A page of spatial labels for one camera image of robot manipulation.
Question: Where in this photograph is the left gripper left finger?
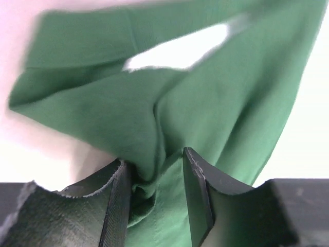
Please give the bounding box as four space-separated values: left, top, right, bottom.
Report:
1 160 131 247

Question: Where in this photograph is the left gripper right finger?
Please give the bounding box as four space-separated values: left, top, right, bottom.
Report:
182 148 328 247

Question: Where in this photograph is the white and green t shirt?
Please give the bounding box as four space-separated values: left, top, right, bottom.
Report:
9 1 327 246

